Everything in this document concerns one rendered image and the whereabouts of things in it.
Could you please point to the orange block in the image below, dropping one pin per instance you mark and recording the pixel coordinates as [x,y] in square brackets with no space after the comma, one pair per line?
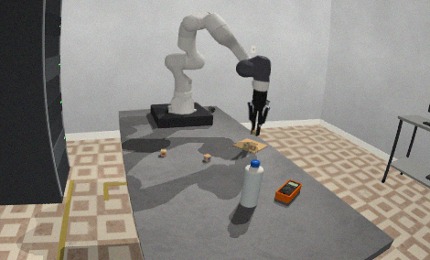
[207,157]

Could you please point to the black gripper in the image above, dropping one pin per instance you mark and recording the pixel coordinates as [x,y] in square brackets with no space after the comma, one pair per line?
[257,106]

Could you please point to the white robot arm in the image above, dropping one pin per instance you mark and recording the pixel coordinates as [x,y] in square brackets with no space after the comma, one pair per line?
[258,67]

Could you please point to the orange mat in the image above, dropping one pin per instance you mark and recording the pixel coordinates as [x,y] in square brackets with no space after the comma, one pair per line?
[254,146]

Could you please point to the orange multimeter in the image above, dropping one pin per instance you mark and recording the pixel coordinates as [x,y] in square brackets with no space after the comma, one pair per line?
[287,192]

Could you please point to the white bottle with blue cap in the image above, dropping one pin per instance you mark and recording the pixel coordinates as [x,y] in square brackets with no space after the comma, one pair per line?
[252,180]

